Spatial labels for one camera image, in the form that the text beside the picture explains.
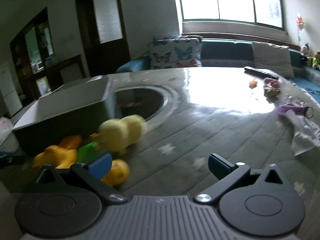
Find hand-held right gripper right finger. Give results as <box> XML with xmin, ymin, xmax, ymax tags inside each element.
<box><xmin>194</xmin><ymin>153</ymin><xmax>298</xmax><ymax>204</ymax></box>

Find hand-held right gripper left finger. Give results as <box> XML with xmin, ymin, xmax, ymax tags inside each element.
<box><xmin>27</xmin><ymin>153</ymin><xmax>127</xmax><ymax>204</ymax></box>

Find green toy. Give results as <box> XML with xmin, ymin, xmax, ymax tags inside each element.
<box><xmin>77</xmin><ymin>142</ymin><xmax>100</xmax><ymax>163</ymax></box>

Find round yellow rubber toy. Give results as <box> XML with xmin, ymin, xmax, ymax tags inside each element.
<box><xmin>101</xmin><ymin>159</ymin><xmax>130</xmax><ymax>187</ymax></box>

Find yellow plush duck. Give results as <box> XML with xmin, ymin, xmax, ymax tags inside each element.
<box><xmin>90</xmin><ymin>114</ymin><xmax>147</xmax><ymax>155</ymax></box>

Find yellow rubber duck toy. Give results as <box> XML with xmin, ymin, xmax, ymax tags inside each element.
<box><xmin>32</xmin><ymin>144</ymin><xmax>78</xmax><ymax>170</ymax></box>

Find grey cardboard box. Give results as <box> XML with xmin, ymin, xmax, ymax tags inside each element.
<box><xmin>12</xmin><ymin>76</ymin><xmax>113</xmax><ymax>156</ymax></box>

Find round glass table inset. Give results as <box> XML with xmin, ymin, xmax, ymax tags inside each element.
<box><xmin>113</xmin><ymin>85</ymin><xmax>173</xmax><ymax>128</ymax></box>

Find black remote control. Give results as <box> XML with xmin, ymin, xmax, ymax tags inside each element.
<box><xmin>244</xmin><ymin>66</ymin><xmax>279</xmax><ymax>79</ymax></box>

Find teal sofa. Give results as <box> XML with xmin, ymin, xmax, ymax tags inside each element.
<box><xmin>115</xmin><ymin>38</ymin><xmax>320</xmax><ymax>96</ymax></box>

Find white refrigerator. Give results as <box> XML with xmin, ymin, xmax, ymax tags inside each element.
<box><xmin>0</xmin><ymin>62</ymin><xmax>23</xmax><ymax>118</ymax></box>

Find white cushion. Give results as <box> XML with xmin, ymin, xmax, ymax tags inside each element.
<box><xmin>251</xmin><ymin>41</ymin><xmax>295</xmax><ymax>79</ymax></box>

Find butterfly print cushion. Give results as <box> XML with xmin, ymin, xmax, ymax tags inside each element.
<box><xmin>147</xmin><ymin>35</ymin><xmax>203</xmax><ymax>70</ymax></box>

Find dark wooden cabinet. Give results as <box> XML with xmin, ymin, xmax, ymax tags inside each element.
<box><xmin>9</xmin><ymin>7</ymin><xmax>86</xmax><ymax>98</ymax></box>

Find dark wooden door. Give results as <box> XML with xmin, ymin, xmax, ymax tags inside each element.
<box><xmin>73</xmin><ymin>0</ymin><xmax>131</xmax><ymax>78</ymax></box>

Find pile of plush toys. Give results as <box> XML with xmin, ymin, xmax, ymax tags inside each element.
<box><xmin>300</xmin><ymin>43</ymin><xmax>320</xmax><ymax>71</ymax></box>

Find window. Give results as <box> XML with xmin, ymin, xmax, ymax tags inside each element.
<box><xmin>176</xmin><ymin>0</ymin><xmax>287</xmax><ymax>32</ymax></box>

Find purple keychain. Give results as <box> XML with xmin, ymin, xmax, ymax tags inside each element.
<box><xmin>277</xmin><ymin>103</ymin><xmax>315</xmax><ymax>118</ymax></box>

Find colourful wall decoration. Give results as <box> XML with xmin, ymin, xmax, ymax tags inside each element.
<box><xmin>296</xmin><ymin>12</ymin><xmax>306</xmax><ymax>43</ymax></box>

